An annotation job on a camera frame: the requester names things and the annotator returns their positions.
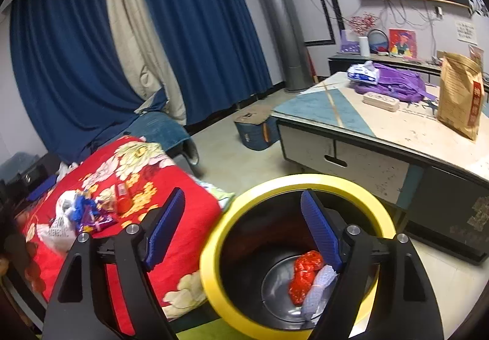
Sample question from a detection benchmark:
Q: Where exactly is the white tissue pack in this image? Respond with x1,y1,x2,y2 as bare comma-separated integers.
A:
347,60,380,85

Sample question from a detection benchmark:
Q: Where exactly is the blue curtain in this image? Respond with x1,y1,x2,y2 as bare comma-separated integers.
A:
10,0,144,163
145,0,272,125

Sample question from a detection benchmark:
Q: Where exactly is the brown paper bag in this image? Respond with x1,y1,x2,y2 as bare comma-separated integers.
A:
437,52,485,141

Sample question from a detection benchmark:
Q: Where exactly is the silver tower air conditioner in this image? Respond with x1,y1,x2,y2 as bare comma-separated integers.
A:
259,0,313,91

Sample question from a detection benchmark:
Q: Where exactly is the red floral blanket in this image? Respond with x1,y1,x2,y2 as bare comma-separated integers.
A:
24,136,222,339

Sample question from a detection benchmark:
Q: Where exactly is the blue storage stool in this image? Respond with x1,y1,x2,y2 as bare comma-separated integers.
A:
234,105,279,151

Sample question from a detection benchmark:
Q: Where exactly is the purple bag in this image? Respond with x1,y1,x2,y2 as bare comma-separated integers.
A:
351,62,437,103

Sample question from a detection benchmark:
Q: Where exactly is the purple snack wrapper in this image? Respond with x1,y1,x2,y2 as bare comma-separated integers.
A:
78,208,117,233

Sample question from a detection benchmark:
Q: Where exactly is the yellow rimmed black trash bin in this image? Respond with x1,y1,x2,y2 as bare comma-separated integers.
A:
200,174,395,339

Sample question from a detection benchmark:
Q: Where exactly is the coffee table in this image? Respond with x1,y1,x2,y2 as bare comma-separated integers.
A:
273,72,488,264

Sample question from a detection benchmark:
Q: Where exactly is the beige curtain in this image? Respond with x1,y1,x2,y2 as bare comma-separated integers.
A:
106,0,186,125

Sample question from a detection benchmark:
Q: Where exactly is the white plastic bag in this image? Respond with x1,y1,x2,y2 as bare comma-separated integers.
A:
36,190,78,256

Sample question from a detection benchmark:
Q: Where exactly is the red plastic bag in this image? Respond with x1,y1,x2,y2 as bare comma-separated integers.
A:
288,250,325,306

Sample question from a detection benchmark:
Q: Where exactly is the blue rubber glove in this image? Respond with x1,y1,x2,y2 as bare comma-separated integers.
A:
71,193,99,226

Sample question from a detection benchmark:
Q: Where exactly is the white vase with red flowers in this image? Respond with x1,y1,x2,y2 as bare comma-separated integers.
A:
347,12,379,57

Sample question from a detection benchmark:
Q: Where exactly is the blue curtain left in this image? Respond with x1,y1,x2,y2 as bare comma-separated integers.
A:
10,0,144,163

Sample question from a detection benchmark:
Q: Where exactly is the black tv cabinet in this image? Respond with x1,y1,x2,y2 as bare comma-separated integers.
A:
328,52,489,94

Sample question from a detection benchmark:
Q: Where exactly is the blue curtain right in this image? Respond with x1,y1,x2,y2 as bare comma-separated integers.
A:
145,0,272,125

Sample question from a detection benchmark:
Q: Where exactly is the white foam fruit net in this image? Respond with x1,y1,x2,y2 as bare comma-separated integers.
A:
301,265,338,321

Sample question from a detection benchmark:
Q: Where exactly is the colourful picture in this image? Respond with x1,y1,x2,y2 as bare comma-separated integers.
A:
389,28,417,59

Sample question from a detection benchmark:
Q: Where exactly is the round mirror ornament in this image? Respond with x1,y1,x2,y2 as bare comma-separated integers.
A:
367,29,390,54

